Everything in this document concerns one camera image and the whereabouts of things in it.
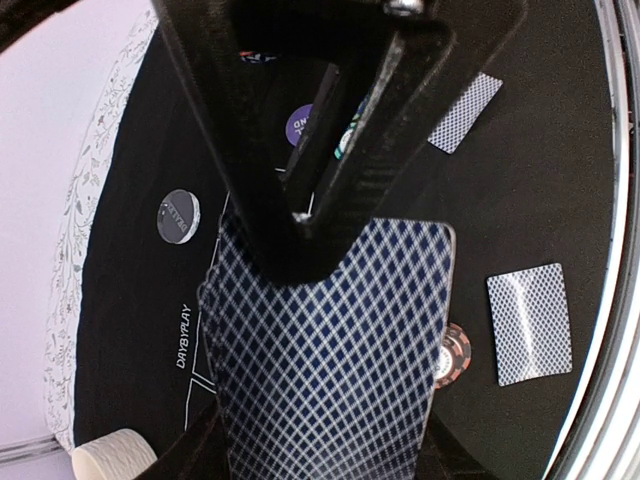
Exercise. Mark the black poker felt mat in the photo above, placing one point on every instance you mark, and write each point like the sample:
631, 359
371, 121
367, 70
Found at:
531, 184

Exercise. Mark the purple small blind button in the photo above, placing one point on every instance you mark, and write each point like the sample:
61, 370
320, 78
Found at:
296, 123

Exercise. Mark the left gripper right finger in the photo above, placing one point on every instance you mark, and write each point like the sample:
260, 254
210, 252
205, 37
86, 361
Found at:
446, 458

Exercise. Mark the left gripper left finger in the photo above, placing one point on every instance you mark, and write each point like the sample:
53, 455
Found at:
199, 454

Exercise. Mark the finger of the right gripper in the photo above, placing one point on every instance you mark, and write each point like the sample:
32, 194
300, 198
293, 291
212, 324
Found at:
205, 39
436, 52

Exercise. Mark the black round dealer button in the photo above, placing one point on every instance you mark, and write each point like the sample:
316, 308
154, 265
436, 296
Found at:
178, 217

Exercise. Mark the red black chip stack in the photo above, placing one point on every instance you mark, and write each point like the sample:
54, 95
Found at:
455, 356

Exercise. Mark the dealt cards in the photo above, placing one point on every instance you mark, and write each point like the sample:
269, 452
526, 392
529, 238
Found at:
458, 121
531, 326

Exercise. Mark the blue playing card deck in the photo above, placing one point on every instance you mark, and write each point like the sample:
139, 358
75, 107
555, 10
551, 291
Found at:
332, 379

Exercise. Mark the cream ceramic mug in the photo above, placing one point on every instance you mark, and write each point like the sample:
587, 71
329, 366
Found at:
123, 454

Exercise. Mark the blue green poker chip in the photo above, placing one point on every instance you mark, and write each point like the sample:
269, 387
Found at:
255, 58

